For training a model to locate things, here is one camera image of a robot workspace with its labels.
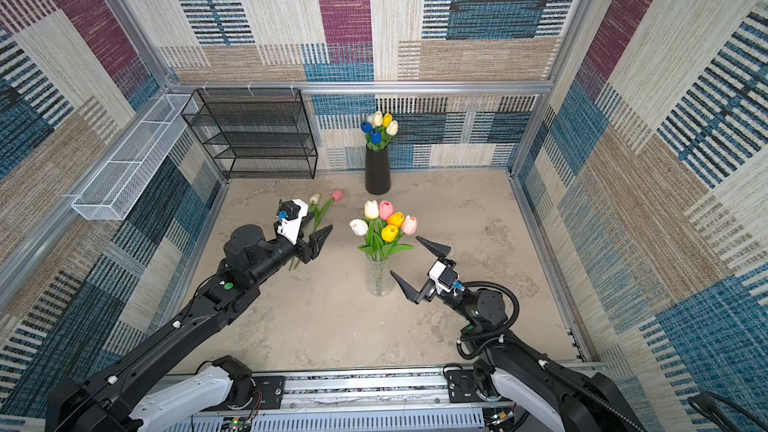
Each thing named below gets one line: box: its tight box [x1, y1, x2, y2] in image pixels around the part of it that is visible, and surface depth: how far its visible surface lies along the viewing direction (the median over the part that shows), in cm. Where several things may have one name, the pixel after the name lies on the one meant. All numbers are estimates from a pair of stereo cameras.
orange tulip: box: [388, 211, 405, 227], surface depth 70 cm
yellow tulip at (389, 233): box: [381, 224, 399, 243], surface depth 67 cm
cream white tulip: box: [386, 120, 399, 136], surface depth 93 cm
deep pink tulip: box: [379, 200, 394, 221], surface depth 71 cm
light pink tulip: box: [390, 215, 418, 256], surface depth 70 cm
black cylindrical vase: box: [365, 143, 392, 195], surface depth 116 cm
